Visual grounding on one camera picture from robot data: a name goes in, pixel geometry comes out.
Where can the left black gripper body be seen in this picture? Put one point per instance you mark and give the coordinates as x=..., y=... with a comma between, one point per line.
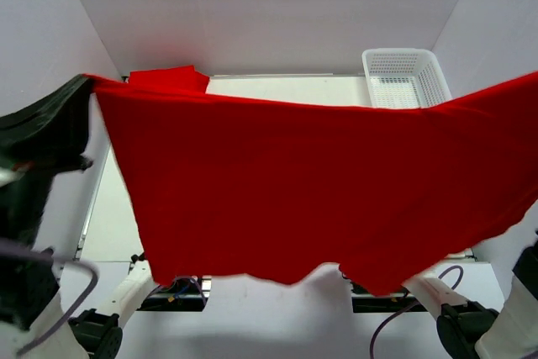
x=28, y=166

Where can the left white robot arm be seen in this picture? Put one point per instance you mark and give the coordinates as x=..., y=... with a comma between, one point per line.
x=42, y=291

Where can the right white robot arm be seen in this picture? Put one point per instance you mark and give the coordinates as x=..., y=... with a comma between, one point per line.
x=468, y=330

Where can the folded red t shirt stack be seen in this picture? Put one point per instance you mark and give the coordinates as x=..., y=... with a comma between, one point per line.
x=171, y=80

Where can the white plastic basket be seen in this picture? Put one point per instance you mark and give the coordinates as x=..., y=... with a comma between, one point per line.
x=401, y=78

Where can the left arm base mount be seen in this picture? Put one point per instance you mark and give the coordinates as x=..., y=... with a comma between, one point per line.
x=185, y=294

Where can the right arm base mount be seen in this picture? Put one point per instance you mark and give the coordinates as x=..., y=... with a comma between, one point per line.
x=363, y=302

